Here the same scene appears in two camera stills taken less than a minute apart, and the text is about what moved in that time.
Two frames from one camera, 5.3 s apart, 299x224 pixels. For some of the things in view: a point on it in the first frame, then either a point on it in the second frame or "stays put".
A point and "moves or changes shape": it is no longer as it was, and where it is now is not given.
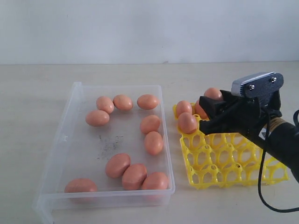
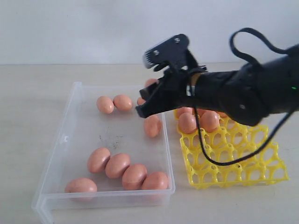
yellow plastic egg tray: [220, 160] stays put
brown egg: [153, 143] to [151, 81]
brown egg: [104, 103] stays put
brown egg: [123, 102] stays put
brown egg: [117, 164] stays put
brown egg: [155, 180] stays put
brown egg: [187, 122] stays put
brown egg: [134, 177] stays put
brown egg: [183, 106] stays put
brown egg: [150, 123] moves or changes shape
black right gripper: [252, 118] to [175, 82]
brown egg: [97, 118] to [98, 159]
